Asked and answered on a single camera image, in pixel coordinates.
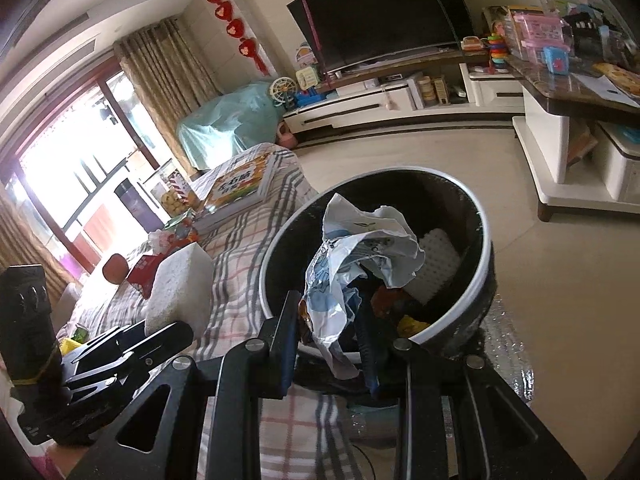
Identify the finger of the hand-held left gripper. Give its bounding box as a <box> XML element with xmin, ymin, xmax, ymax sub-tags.
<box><xmin>62</xmin><ymin>321</ymin><xmax>148</xmax><ymax>368</ymax></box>
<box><xmin>67</xmin><ymin>321</ymin><xmax>195</xmax><ymax>398</ymax></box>

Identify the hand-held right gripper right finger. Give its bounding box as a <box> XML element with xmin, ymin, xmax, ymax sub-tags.
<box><xmin>352</xmin><ymin>300</ymin><xmax>586</xmax><ymax>480</ymax></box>

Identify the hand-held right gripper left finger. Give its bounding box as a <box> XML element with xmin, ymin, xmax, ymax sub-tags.
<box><xmin>65</xmin><ymin>290</ymin><xmax>306</xmax><ymax>480</ymax></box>

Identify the yellow snack bag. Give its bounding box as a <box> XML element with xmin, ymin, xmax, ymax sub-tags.
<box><xmin>396</xmin><ymin>315</ymin><xmax>431</xmax><ymax>338</ymax></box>

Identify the orange wrapper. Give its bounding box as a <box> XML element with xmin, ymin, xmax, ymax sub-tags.
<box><xmin>372</xmin><ymin>287</ymin><xmax>416</xmax><ymax>316</ymax></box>

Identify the white tissue pack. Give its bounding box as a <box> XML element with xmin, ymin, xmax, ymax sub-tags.
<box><xmin>144</xmin><ymin>242</ymin><xmax>215</xmax><ymax>341</ymax></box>

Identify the red and white box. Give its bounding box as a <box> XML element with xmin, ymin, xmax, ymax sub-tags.
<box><xmin>125</xmin><ymin>255</ymin><xmax>166</xmax><ymax>296</ymax></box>

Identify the printed plastic bag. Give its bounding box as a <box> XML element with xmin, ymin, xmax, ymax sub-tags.
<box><xmin>299</xmin><ymin>194</ymin><xmax>426</xmax><ymax>380</ymax></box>

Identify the white plastic bag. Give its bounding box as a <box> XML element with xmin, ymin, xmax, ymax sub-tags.
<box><xmin>147</xmin><ymin>229</ymin><xmax>176</xmax><ymax>256</ymax></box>

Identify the white ribbed foam piece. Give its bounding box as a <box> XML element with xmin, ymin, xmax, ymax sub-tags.
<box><xmin>417</xmin><ymin>227</ymin><xmax>463</xmax><ymax>306</ymax></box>

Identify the white rimmed trash bin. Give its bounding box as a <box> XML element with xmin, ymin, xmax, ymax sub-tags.
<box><xmin>257</xmin><ymin>169</ymin><xmax>498</xmax><ymax>361</ymax></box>

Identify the red apple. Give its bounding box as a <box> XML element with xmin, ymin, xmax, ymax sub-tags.
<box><xmin>103</xmin><ymin>254</ymin><xmax>128</xmax><ymax>285</ymax></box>

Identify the brown curtain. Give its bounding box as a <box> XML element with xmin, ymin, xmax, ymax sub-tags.
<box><xmin>0</xmin><ymin>195</ymin><xmax>76</xmax><ymax>286</ymax></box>

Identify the plaid blanket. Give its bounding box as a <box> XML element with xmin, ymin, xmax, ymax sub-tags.
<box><xmin>50</xmin><ymin>142</ymin><xmax>401</xmax><ymax>480</ymax></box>

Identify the green snack box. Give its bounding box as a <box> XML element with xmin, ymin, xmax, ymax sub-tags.
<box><xmin>167</xmin><ymin>210</ymin><xmax>201</xmax><ymax>241</ymax></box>

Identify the purple water bottle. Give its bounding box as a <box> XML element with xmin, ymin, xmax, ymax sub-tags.
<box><xmin>114</xmin><ymin>176</ymin><xmax>151</xmax><ymax>221</ymax></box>

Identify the clear cookie jar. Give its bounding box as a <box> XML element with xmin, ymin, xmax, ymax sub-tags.
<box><xmin>157</xmin><ymin>170</ymin><xmax>201</xmax><ymax>211</ymax></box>

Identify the balcony sliding door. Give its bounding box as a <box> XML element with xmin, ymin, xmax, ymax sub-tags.
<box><xmin>15</xmin><ymin>72</ymin><xmax>166</xmax><ymax>271</ymax></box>

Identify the orange cover book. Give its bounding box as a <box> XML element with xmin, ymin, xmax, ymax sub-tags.
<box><xmin>205</xmin><ymin>152</ymin><xmax>280</xmax><ymax>211</ymax></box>

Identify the teal covered armchair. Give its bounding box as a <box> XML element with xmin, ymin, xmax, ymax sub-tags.
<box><xmin>176</xmin><ymin>81</ymin><xmax>286</xmax><ymax>171</ymax></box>

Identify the white television cabinet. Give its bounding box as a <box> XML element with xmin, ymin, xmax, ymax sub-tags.
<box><xmin>282</xmin><ymin>45</ymin><xmax>526</xmax><ymax>146</ymax></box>

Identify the beige curtain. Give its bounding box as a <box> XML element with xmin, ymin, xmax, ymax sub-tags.
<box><xmin>114</xmin><ymin>17</ymin><xmax>223</xmax><ymax>171</ymax></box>

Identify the small white desk fan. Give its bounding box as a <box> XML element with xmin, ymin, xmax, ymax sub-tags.
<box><xmin>270</xmin><ymin>76</ymin><xmax>297</xmax><ymax>111</ymax></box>

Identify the marble top side table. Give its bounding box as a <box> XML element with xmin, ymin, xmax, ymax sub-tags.
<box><xmin>505</xmin><ymin>55</ymin><xmax>640</xmax><ymax>221</ymax></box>

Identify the colourful toy sign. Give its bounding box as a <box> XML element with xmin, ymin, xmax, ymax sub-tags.
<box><xmin>295</xmin><ymin>42</ymin><xmax>321</xmax><ymax>68</ymax></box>

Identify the black television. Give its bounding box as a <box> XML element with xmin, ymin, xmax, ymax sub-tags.
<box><xmin>286</xmin><ymin>0</ymin><xmax>475</xmax><ymax>75</ymax></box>

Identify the white paper sheet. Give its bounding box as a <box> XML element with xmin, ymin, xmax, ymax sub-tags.
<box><xmin>567</xmin><ymin>72</ymin><xmax>631</xmax><ymax>98</ymax></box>

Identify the blue toy box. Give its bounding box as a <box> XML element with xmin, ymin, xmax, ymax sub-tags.
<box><xmin>542</xmin><ymin>46</ymin><xmax>571</xmax><ymax>73</ymax></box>

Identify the pink plastic box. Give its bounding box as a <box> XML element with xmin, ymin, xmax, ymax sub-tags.
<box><xmin>515</xmin><ymin>12</ymin><xmax>573</xmax><ymax>51</ymax></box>

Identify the yellow printed tray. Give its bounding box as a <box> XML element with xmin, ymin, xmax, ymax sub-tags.
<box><xmin>592</xmin><ymin>62</ymin><xmax>640</xmax><ymax>98</ymax></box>

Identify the stacking ring toy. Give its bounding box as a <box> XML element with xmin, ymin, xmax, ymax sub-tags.
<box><xmin>487</xmin><ymin>34</ymin><xmax>508</xmax><ymax>68</ymax></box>

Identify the red heart string decoration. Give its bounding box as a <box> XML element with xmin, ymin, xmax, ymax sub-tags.
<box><xmin>206</xmin><ymin>0</ymin><xmax>268</xmax><ymax>73</ymax></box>

